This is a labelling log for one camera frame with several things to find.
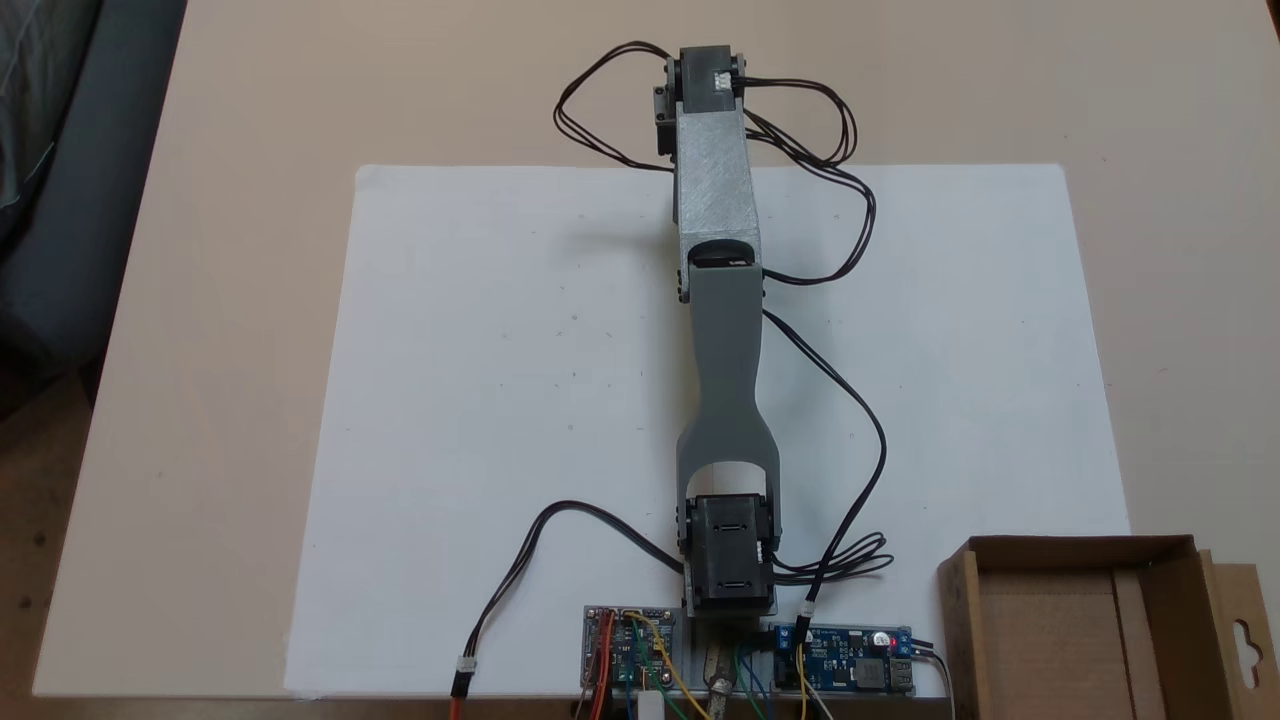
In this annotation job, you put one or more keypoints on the blue power circuit board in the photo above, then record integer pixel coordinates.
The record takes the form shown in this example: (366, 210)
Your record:
(840, 665)

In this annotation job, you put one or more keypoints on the metal table clamp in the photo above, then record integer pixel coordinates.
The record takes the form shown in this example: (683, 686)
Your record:
(720, 690)

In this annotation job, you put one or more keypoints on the motor driver circuit board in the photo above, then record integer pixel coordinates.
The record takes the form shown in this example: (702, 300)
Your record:
(630, 650)

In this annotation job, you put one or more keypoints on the brown cardboard box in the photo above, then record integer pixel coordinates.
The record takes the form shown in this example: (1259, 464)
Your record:
(1050, 620)

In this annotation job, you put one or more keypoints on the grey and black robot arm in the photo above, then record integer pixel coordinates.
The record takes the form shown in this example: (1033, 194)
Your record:
(720, 350)

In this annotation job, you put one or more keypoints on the dark grey chair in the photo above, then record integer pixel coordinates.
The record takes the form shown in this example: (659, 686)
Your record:
(60, 200)

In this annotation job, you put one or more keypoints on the white paper sheet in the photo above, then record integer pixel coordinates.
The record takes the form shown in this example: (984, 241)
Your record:
(500, 400)

